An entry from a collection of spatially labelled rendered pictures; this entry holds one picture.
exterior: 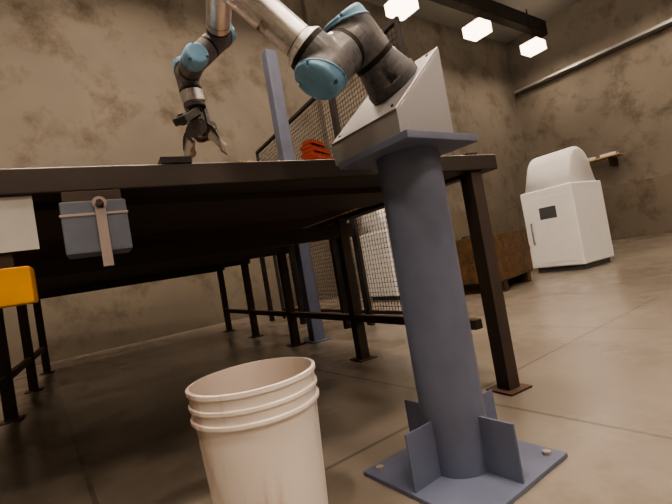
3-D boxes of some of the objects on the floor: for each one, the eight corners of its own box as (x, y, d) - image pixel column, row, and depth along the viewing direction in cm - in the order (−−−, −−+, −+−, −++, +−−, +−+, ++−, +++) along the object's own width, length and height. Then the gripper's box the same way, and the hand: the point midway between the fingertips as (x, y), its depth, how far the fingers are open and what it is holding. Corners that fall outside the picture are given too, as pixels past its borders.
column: (568, 456, 110) (507, 127, 112) (480, 531, 87) (406, 118, 89) (451, 425, 140) (405, 167, 143) (363, 475, 118) (311, 168, 120)
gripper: (227, 99, 146) (242, 155, 146) (178, 117, 151) (192, 171, 151) (214, 92, 137) (230, 151, 138) (163, 111, 142) (178, 169, 143)
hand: (206, 161), depth 142 cm, fingers open, 14 cm apart
